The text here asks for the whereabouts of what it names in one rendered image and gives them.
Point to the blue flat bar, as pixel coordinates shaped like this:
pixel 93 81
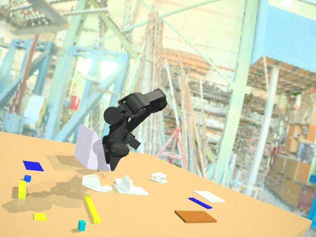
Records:
pixel 200 203

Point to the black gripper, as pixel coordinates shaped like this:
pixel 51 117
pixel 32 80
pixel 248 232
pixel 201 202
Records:
pixel 114 147

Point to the orange flat plate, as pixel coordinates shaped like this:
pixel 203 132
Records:
pixel 195 216

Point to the small cyan block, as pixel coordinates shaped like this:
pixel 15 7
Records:
pixel 81 225

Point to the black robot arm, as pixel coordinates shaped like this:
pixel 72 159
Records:
pixel 138 107

